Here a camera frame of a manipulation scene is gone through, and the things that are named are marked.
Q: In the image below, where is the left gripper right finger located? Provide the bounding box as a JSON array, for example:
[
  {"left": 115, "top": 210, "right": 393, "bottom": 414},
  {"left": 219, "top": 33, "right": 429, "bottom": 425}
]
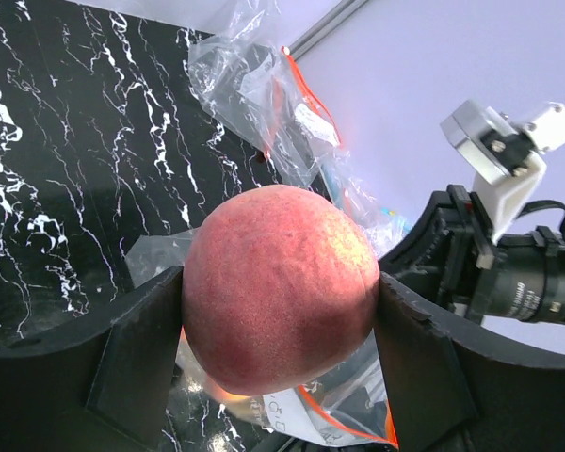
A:
[{"left": 375, "top": 273, "right": 565, "bottom": 451}]

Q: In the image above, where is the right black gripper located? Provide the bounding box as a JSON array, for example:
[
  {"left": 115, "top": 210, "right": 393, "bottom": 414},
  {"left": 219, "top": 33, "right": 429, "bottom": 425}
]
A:
[{"left": 379, "top": 185, "right": 498, "bottom": 323}]

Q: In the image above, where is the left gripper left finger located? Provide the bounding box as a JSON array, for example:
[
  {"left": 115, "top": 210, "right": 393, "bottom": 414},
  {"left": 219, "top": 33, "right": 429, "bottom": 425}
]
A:
[{"left": 0, "top": 267, "right": 183, "bottom": 451}]

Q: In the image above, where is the clear bag orange zipper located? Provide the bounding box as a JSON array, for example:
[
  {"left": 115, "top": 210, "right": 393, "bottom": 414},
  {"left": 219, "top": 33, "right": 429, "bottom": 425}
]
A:
[{"left": 124, "top": 221, "right": 410, "bottom": 447}]

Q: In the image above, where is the orange-red peach top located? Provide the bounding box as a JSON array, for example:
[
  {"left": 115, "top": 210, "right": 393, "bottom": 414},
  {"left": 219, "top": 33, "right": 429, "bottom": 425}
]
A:
[{"left": 183, "top": 185, "right": 379, "bottom": 396}]

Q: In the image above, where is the clear bag blue zipper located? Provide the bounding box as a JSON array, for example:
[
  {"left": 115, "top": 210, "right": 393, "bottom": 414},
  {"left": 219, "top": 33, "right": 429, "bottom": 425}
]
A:
[{"left": 318, "top": 153, "right": 412, "bottom": 259}]

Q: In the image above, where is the clear bag pile upper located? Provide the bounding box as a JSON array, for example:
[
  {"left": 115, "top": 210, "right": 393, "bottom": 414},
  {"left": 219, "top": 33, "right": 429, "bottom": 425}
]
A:
[{"left": 187, "top": 1, "right": 344, "bottom": 197}]

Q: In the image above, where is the black marble mat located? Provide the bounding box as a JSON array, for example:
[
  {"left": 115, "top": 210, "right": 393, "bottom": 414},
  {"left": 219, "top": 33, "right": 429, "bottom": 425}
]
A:
[{"left": 0, "top": 0, "right": 331, "bottom": 452}]

